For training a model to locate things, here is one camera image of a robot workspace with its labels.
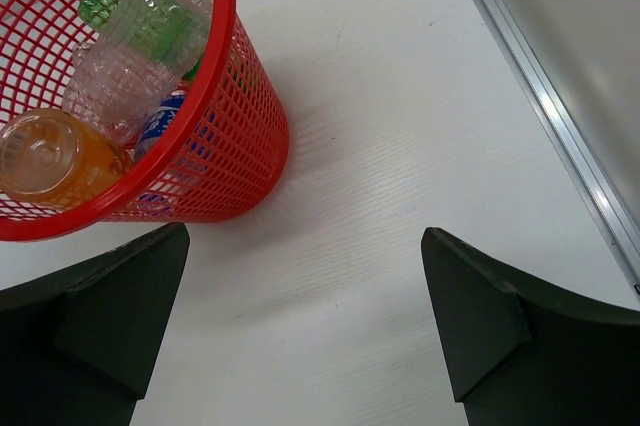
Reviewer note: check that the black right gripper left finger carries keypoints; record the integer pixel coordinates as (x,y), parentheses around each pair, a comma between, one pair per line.
(79,345)

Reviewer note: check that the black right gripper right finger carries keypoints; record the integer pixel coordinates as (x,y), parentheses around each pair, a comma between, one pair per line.
(522,351)

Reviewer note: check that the orange juice bottle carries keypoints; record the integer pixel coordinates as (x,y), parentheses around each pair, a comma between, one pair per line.
(51,159)

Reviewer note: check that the blue label water bottle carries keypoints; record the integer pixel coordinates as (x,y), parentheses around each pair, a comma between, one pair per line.
(160,121)

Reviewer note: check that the large clear plastic bottle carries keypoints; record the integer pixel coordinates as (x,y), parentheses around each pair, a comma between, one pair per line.
(114,102)

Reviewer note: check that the green plastic soda bottle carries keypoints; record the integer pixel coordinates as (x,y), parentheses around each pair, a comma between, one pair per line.
(165,37)

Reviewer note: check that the red mesh plastic bin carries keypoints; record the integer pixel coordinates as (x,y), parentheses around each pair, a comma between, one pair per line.
(219,158)

